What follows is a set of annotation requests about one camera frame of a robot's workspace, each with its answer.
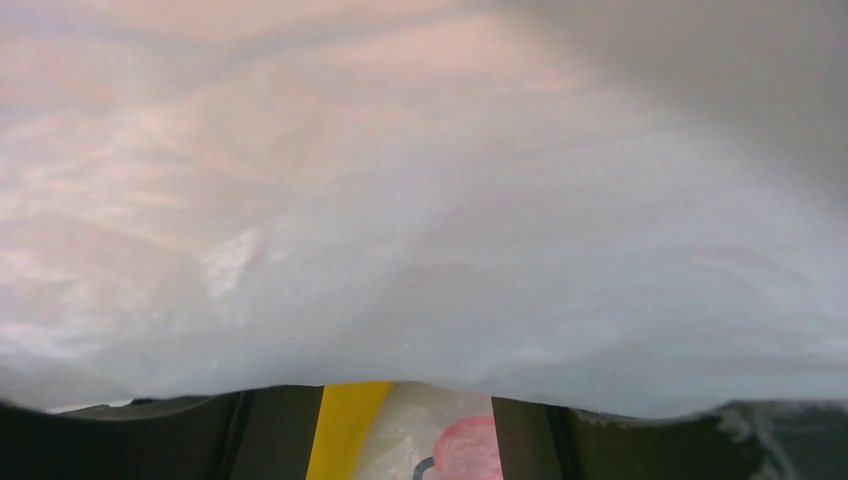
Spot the light blue plastic bag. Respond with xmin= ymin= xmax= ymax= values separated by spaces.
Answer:
xmin=1 ymin=1 xmax=847 ymax=479

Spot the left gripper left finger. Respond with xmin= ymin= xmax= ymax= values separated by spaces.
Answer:
xmin=1 ymin=386 xmax=323 ymax=479

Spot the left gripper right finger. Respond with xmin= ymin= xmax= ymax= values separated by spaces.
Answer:
xmin=492 ymin=398 xmax=847 ymax=480

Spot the yellow fake banana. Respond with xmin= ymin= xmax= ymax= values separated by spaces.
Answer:
xmin=306 ymin=382 xmax=393 ymax=480

